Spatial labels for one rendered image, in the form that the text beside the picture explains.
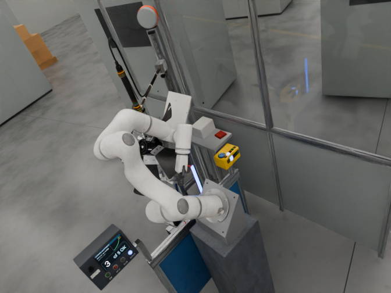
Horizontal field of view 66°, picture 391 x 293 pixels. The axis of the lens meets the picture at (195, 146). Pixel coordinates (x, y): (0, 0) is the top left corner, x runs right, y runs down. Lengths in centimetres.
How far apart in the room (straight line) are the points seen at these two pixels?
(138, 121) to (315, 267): 191
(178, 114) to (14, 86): 568
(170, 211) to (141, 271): 174
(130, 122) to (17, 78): 637
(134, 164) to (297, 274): 180
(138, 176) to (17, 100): 645
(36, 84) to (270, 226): 627
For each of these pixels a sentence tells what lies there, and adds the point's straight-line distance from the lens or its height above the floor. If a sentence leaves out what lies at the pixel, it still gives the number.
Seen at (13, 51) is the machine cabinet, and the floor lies 113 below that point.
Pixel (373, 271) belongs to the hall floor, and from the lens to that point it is 276.
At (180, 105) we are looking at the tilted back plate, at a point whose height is 130.
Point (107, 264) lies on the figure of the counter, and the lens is 170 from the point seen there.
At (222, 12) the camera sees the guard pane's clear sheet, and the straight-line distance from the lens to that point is 208.
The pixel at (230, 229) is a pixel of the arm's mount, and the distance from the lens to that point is 170.
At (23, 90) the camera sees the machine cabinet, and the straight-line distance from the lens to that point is 769.
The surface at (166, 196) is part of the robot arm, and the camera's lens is 135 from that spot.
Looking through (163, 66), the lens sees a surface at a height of 154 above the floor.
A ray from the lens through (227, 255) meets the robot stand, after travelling 176.
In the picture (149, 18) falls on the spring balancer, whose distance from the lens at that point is 241.
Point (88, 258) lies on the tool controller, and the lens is 165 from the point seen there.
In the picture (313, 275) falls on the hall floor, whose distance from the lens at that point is 270.
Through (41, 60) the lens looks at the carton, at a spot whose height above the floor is 21.
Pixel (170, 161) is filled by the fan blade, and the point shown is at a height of 117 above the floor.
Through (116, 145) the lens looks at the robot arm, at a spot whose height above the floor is 178.
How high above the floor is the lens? 241
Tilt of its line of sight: 37 degrees down
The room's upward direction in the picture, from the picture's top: 20 degrees counter-clockwise
